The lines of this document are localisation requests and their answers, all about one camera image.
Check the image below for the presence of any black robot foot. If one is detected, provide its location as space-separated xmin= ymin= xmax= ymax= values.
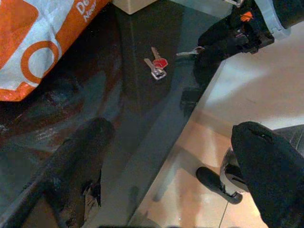
xmin=196 ymin=166 xmax=243 ymax=205

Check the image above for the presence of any orange and white bag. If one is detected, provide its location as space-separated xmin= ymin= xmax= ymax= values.
xmin=0 ymin=0 xmax=112 ymax=102

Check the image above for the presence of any black leather sofa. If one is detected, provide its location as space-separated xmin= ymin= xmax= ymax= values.
xmin=273 ymin=125 xmax=304 ymax=158

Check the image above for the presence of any plain silver key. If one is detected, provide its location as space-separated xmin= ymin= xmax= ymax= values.
xmin=143 ymin=58 xmax=158 ymax=72

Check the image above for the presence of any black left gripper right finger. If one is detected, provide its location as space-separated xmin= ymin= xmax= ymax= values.
xmin=231 ymin=121 xmax=304 ymax=228

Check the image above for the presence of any white box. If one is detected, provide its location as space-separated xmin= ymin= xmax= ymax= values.
xmin=111 ymin=0 xmax=159 ymax=16

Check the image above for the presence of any silver robot leg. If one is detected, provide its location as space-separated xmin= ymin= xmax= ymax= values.
xmin=219 ymin=146 xmax=250 ymax=198

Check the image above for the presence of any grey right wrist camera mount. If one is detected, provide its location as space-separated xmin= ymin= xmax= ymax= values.
xmin=255 ymin=0 xmax=292 ymax=39

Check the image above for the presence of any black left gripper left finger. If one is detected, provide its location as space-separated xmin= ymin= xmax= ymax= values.
xmin=0 ymin=117 xmax=115 ymax=228

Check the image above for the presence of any silver key with ring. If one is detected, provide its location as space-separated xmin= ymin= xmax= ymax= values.
xmin=176 ymin=46 xmax=205 ymax=57

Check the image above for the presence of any red-headed key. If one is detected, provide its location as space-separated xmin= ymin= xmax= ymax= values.
xmin=151 ymin=47 xmax=169 ymax=69

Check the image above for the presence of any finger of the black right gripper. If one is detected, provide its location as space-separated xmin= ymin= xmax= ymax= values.
xmin=198 ymin=15 xmax=243 ymax=48
xmin=196 ymin=35 xmax=250 ymax=63

